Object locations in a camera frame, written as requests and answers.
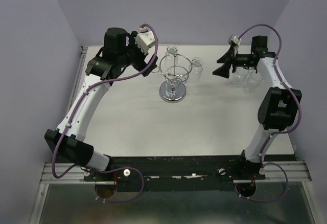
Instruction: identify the aluminium frame rail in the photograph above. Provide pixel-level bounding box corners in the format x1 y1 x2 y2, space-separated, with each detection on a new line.
28 45 89 224

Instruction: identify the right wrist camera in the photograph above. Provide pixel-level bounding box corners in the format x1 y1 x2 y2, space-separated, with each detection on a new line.
228 35 241 55

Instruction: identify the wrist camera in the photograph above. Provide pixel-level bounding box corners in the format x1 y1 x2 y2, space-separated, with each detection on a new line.
135 26 155 55
228 35 241 55

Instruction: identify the chrome wine glass rack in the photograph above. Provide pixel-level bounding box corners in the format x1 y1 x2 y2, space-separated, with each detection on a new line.
152 53 196 103

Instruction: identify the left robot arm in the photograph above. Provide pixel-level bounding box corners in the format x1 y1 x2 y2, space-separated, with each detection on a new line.
44 24 158 181

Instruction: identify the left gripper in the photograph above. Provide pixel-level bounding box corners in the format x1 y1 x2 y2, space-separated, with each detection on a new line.
118 31 158 76

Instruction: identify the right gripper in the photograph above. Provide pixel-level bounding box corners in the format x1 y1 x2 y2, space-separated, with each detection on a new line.
213 46 254 79

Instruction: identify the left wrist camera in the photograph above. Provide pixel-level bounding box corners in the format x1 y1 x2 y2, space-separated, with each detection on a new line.
135 26 155 55

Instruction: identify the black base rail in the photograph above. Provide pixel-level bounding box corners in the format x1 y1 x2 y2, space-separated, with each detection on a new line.
84 155 265 192

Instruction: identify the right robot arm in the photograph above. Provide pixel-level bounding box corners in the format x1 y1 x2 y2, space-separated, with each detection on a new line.
213 35 302 179

